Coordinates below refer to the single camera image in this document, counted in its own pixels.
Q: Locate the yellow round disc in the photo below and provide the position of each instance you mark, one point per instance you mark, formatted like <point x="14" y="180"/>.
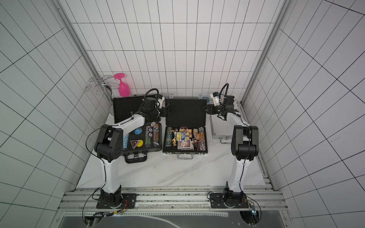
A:
<point x="140" y="143"/>

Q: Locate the silver aluminium poker case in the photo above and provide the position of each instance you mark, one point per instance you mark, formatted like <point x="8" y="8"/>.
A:
<point x="221" y="130"/>

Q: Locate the pink plastic goblet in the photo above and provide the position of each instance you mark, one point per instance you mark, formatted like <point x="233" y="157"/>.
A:
<point x="123" y="89"/>

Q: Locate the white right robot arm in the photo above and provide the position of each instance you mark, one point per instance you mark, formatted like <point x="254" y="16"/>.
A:
<point x="244" y="148"/>

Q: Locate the multicolour chip row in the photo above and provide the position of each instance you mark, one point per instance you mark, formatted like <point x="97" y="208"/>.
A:
<point x="202" y="144"/>

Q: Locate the aluminium mounting rail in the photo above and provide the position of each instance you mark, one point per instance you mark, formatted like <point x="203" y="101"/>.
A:
<point x="172" y="201"/>

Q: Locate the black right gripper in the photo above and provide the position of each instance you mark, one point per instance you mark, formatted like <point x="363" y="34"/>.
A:
<point x="211" y="109"/>

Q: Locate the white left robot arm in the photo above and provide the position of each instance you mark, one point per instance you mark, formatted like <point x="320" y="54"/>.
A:
<point x="108" y="148"/>

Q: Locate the blue round chip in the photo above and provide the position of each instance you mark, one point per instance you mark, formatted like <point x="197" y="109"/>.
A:
<point x="138" y="131"/>

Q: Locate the purple card box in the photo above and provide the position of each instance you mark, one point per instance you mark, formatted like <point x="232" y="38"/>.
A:
<point x="184" y="145"/>

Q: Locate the triangle dealer plaque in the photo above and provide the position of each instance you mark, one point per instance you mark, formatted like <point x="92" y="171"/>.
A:
<point x="134" y="143"/>

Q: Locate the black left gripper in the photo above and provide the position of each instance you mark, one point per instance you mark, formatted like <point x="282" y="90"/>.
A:
<point x="164" y="111"/>

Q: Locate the black poker case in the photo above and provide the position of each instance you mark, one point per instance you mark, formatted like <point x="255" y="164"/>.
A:
<point x="185" y="117"/>
<point x="126" y="115"/>

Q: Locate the black middle poker case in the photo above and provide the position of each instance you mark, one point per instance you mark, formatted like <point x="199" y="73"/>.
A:
<point x="185" y="117"/>

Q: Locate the black left poker case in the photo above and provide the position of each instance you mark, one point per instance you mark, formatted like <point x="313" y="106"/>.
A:
<point x="126" y="115"/>

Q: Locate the green blue chip row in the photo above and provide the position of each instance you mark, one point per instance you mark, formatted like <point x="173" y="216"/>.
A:
<point x="169" y="136"/>

